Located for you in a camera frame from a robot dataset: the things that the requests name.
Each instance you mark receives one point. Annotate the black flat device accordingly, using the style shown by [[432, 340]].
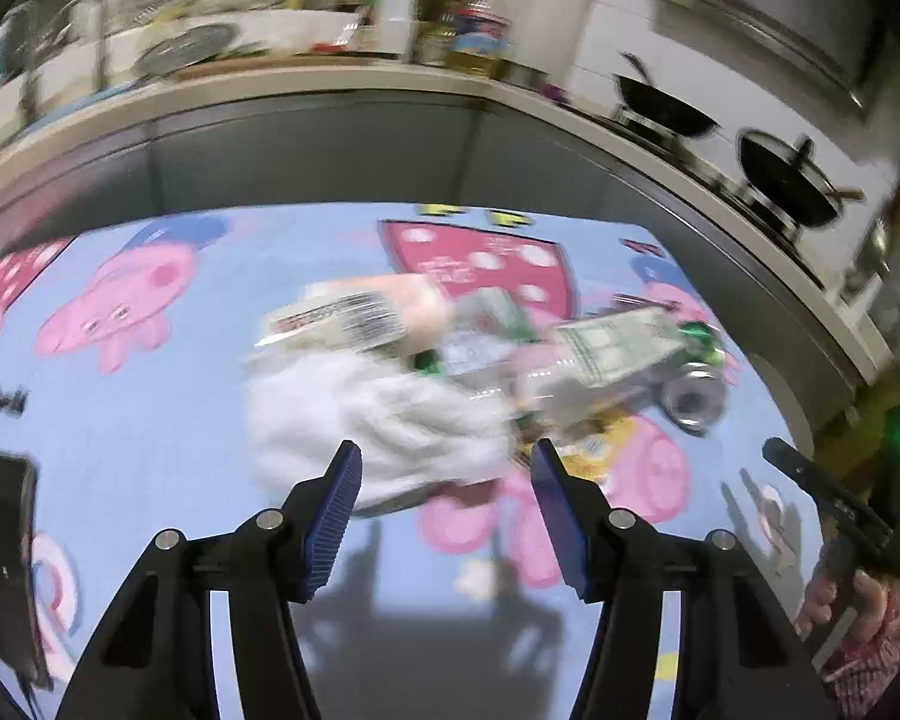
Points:
[[7, 570]]

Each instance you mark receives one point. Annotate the black wok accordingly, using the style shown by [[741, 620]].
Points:
[[667, 109]]

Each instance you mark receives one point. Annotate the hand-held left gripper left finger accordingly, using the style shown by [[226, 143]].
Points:
[[337, 525]]

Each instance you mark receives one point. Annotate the small white paper scrap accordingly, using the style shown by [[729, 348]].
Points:
[[476, 581]]

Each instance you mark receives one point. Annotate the black pan with glass lid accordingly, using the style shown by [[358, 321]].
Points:
[[791, 180]]

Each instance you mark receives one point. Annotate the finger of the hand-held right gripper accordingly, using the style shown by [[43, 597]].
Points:
[[810, 476]]

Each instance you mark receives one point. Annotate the gas stove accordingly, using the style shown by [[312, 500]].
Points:
[[727, 180]]

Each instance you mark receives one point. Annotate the small black clip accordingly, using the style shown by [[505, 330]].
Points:
[[4, 397]]

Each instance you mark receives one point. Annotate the colourful food packet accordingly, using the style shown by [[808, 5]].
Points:
[[480, 41]]

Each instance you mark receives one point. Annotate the person's right hand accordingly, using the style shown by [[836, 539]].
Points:
[[866, 607]]

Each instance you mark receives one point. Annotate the person's right forearm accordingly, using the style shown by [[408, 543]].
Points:
[[870, 679]]

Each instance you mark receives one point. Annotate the beige barcode snack packet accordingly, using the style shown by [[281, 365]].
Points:
[[345, 315]]

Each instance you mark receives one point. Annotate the green foil bag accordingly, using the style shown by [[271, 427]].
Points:
[[701, 341]]

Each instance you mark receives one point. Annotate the silver drink can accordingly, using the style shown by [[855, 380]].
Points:
[[694, 397]]

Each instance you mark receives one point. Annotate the grey pot lid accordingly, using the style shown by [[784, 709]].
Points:
[[187, 49]]

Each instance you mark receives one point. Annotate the cartoon pig printed blanket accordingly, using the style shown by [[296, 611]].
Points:
[[195, 465]]

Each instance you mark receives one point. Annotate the white paper towel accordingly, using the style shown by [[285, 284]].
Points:
[[345, 412]]

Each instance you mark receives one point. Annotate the range hood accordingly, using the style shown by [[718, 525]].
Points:
[[772, 7]]

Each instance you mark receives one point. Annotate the purple cloth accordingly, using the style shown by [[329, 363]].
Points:
[[557, 92]]

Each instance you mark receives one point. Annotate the clear plastic bottle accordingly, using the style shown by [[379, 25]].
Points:
[[570, 382]]

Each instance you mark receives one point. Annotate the metal sink faucet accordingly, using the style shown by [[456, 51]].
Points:
[[94, 37]]

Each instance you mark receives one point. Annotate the white plastic bottle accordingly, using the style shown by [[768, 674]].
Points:
[[396, 22]]

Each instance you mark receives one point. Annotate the yellow snack wrapper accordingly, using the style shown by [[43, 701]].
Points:
[[596, 450]]

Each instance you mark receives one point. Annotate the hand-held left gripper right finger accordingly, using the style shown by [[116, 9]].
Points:
[[562, 532]]

